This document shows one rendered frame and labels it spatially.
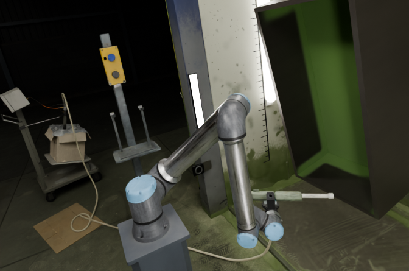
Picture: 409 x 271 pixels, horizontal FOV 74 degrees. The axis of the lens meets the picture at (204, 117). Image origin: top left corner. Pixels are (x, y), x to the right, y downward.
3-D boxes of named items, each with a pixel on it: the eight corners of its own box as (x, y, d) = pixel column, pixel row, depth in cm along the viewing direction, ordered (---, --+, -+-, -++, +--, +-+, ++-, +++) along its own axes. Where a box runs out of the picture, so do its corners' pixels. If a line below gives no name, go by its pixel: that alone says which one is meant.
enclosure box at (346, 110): (328, 152, 208) (298, -11, 163) (416, 185, 156) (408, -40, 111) (295, 176, 197) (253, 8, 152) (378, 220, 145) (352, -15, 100)
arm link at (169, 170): (135, 185, 145) (229, 91, 111) (151, 168, 160) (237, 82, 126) (155, 205, 145) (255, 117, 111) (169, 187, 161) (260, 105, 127)
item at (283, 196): (250, 226, 167) (248, 190, 165) (251, 223, 172) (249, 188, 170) (335, 229, 157) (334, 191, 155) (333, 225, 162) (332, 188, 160)
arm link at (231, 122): (238, 107, 100) (260, 253, 119) (244, 98, 111) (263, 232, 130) (209, 109, 104) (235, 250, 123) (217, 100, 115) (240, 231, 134)
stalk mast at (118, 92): (154, 222, 243) (108, 33, 194) (156, 226, 238) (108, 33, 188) (148, 225, 241) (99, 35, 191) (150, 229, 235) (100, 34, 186)
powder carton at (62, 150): (42, 153, 333) (43, 121, 329) (79, 150, 361) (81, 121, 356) (50, 165, 292) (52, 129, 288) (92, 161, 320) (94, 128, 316)
